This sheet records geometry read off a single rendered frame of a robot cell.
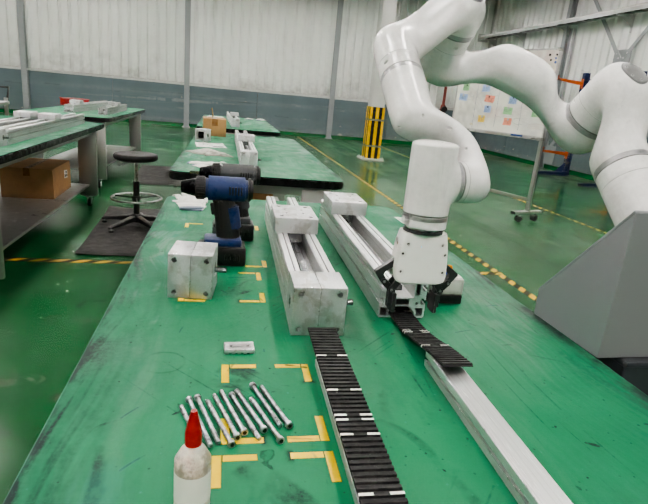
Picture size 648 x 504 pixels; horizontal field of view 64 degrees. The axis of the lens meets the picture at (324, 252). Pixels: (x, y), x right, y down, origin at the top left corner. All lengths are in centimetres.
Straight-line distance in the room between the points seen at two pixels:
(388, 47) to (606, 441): 81
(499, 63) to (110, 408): 104
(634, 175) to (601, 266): 23
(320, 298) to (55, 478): 50
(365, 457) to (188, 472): 20
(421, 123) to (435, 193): 16
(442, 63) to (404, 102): 28
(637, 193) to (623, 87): 24
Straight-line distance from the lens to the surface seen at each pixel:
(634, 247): 108
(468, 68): 132
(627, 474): 82
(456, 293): 123
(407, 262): 98
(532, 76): 132
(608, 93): 131
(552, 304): 123
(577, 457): 81
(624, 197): 123
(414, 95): 106
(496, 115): 702
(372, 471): 63
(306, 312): 96
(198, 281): 111
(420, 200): 95
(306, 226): 133
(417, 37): 121
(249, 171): 151
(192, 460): 57
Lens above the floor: 121
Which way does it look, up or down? 17 degrees down
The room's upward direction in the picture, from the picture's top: 5 degrees clockwise
